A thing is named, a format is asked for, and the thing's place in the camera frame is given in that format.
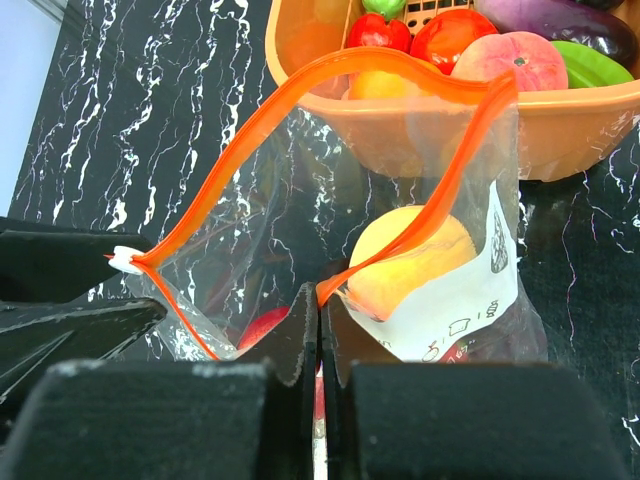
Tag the peach front fruit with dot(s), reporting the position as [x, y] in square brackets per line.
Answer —
[536, 63]

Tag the peach top fruit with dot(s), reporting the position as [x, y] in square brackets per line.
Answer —
[379, 288]

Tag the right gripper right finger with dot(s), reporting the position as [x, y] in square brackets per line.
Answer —
[386, 419]

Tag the clear orange zip bag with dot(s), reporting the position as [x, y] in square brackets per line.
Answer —
[287, 200]

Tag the orange plastic basket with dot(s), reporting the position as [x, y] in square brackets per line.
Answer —
[560, 132]

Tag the red orange mango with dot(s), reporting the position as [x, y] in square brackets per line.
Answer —
[262, 326]

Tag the peach fruit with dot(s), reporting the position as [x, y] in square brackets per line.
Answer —
[536, 63]
[379, 288]

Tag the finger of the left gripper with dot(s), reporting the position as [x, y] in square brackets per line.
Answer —
[43, 263]
[36, 336]

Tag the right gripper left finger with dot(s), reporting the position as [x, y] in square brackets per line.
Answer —
[245, 419]

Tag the red tomato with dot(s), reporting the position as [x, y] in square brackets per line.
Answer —
[446, 36]

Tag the green pepper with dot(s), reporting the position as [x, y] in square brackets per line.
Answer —
[588, 68]

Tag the small orange fruit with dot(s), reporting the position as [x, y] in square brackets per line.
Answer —
[381, 85]

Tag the purple eggplant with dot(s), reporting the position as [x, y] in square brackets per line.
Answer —
[565, 21]

